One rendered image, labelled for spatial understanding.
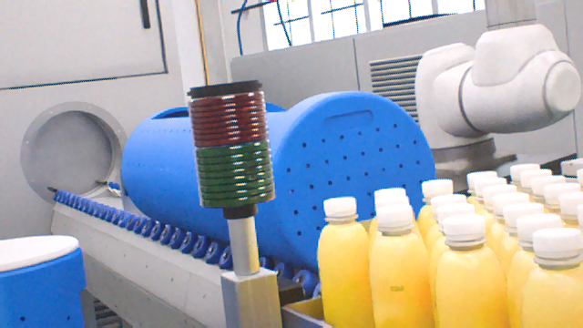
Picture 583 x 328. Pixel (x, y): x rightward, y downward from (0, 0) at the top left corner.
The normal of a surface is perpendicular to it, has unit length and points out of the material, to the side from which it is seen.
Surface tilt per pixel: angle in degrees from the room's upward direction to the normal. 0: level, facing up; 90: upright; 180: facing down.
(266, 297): 90
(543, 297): 71
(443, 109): 94
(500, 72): 85
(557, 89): 95
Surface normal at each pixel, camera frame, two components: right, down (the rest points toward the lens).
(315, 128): 0.43, 0.04
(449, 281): -0.67, -0.10
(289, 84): -0.83, 0.14
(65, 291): 0.91, -0.07
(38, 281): 0.73, -0.02
